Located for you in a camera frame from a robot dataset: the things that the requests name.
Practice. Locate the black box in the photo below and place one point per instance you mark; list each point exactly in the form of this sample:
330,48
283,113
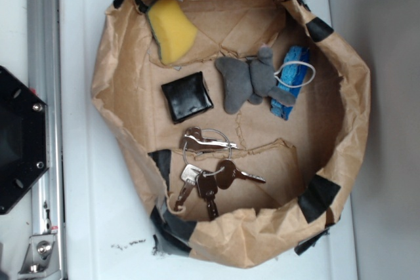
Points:
187,97

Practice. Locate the silver key pair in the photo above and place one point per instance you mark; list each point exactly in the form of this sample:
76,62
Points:
194,141

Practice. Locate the brown paper bag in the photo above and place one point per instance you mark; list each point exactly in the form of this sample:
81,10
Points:
309,162

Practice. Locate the grey plush toy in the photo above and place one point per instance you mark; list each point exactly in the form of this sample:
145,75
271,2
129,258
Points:
250,81

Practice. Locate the silver key right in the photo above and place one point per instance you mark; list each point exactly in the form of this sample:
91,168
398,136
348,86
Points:
229,172

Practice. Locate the silver key left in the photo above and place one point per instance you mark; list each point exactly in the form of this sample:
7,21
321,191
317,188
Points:
188,176

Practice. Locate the silver key middle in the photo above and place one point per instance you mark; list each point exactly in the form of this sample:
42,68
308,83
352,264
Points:
207,189

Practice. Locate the yellow sponge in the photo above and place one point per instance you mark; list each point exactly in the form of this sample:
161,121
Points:
172,30

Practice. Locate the blue sponge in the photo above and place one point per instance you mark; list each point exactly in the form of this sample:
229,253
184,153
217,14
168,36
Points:
293,74

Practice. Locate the black octagonal mount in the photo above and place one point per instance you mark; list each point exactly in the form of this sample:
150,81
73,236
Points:
23,140

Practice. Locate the aluminium rail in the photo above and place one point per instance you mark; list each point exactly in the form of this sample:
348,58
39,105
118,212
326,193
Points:
47,194

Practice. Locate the metal corner bracket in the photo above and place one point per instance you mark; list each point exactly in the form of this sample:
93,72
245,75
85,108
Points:
42,258

